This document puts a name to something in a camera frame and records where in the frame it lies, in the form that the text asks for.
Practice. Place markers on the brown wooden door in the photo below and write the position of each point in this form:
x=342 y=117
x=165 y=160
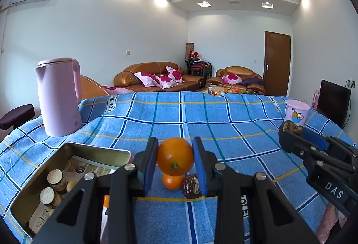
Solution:
x=277 y=65

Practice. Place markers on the blue plaid tablecloth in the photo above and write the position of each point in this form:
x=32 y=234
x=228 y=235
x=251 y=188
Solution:
x=223 y=126

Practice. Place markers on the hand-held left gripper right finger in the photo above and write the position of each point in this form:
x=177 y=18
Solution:
x=200 y=165

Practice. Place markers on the pink cartoon cup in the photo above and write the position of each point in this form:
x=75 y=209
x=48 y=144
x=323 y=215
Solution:
x=296 y=112

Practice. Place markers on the dark purple stool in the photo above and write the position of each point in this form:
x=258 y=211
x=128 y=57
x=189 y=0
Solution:
x=16 y=117

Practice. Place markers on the orange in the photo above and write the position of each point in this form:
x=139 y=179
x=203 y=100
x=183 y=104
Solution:
x=172 y=182
x=174 y=156

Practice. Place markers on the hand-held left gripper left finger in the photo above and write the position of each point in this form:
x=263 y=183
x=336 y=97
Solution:
x=146 y=165

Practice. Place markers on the orange white packet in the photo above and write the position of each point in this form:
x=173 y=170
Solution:
x=105 y=205

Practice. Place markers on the rectangular metal tin box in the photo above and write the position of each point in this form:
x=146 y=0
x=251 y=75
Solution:
x=89 y=156

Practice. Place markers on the black television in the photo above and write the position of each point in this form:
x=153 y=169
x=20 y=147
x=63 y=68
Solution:
x=332 y=104

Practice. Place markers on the red plush toy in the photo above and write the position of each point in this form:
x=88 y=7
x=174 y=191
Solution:
x=194 y=53

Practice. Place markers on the brown leather sofa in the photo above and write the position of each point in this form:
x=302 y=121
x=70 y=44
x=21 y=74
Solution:
x=151 y=67

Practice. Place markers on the plate of mixed fruit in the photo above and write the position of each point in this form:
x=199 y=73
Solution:
x=232 y=89

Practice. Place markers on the ceiling air vent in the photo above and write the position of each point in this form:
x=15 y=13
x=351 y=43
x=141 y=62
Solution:
x=234 y=2

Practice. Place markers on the brown leather armchair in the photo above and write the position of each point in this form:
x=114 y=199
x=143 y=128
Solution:
x=237 y=70
x=91 y=89

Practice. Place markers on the pink electric kettle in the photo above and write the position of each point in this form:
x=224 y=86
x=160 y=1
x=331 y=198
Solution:
x=58 y=98

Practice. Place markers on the square ceiling light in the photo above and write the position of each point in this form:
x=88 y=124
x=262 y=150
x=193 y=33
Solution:
x=267 y=5
x=204 y=4

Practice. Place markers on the pink bag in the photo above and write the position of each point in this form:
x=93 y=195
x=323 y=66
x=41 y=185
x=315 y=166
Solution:
x=317 y=98

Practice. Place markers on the coffee table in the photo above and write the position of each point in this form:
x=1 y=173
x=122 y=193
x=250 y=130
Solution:
x=208 y=90

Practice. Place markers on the stack of dark chairs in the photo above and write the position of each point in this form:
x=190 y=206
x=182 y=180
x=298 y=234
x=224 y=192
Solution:
x=195 y=68

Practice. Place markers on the purple cloth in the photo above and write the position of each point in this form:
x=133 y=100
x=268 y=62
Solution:
x=253 y=82

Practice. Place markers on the pink floral pillow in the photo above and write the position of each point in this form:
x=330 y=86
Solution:
x=174 y=74
x=230 y=79
x=165 y=80
x=145 y=79

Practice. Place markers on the beige printed paper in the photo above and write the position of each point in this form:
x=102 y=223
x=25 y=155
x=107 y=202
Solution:
x=84 y=167

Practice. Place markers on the person's right hand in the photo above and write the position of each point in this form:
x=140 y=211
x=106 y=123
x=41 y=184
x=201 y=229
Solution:
x=327 y=224

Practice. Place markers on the tall patterned vase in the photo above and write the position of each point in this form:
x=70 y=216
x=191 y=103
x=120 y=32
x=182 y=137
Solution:
x=190 y=48

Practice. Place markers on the brown walnut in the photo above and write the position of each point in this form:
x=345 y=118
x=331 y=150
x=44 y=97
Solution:
x=289 y=127

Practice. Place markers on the chocolate ball in wrapper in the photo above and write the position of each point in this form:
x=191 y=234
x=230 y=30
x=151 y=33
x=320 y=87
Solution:
x=191 y=186

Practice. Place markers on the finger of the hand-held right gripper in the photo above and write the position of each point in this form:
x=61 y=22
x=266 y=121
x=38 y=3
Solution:
x=316 y=137
x=293 y=143

